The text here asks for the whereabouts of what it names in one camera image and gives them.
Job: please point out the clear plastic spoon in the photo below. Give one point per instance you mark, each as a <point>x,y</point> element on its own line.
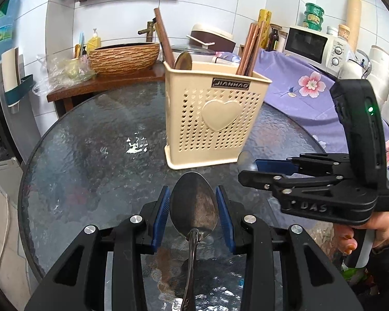
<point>246,162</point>

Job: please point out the pointed steel spoon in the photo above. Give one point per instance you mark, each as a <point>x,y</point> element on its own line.
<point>194,201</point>

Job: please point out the green tin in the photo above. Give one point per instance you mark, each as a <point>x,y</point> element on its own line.
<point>314,8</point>
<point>313,17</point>
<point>312,26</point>

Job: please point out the wooden counter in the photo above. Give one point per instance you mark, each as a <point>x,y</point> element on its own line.
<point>116,84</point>

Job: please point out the white kettle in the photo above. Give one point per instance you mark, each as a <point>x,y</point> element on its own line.
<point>351,69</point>

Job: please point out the dark brown glass bottle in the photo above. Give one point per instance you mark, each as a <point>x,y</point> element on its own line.
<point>273,40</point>

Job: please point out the round wooden spoon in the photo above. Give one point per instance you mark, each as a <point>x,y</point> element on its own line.
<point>183,61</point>

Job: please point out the purple floral cloth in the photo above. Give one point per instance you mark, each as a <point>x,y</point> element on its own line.
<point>298,103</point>

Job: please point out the clear plastic bag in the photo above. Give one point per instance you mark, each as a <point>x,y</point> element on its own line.
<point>68,71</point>

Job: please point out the white microwave oven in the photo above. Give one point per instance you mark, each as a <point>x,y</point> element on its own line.
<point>311,47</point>

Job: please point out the white cutting board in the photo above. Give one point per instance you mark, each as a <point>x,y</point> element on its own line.
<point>9,68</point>

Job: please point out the grey water dispenser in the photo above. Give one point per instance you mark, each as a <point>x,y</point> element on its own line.
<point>0,155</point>

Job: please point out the yellow soap bottle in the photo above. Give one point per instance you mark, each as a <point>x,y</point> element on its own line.
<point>94,43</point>

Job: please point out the yellow tall package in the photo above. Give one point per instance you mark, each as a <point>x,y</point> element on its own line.
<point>265,22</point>

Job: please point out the teal wall rack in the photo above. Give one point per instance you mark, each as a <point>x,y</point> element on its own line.
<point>19,94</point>

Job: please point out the woven brown basin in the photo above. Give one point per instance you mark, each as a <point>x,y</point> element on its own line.
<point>123,60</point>

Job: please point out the blue water jug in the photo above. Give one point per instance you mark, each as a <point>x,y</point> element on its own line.
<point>1,29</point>

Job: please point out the brown and white rice cooker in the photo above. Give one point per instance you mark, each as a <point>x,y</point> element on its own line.
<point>214,35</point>

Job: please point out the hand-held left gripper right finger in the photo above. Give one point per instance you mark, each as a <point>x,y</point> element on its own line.
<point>225,217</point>

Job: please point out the glass pot lid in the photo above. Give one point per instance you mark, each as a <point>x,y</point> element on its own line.
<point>191,50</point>

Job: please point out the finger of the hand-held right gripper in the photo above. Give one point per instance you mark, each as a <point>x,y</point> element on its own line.
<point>259,179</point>
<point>275,167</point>

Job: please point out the beige rolled mat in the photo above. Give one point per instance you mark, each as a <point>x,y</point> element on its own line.
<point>354,16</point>

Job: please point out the brass faucet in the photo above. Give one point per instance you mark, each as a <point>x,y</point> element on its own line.
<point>150,32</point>

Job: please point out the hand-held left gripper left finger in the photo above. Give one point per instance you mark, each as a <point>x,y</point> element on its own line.
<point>160,213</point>

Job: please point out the person's right hand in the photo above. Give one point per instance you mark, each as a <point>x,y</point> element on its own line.
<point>345,239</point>

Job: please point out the beige cloth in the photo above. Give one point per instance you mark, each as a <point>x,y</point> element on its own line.
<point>6,233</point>

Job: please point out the cream perforated utensil holder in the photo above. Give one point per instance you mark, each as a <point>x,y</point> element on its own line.
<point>194,136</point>

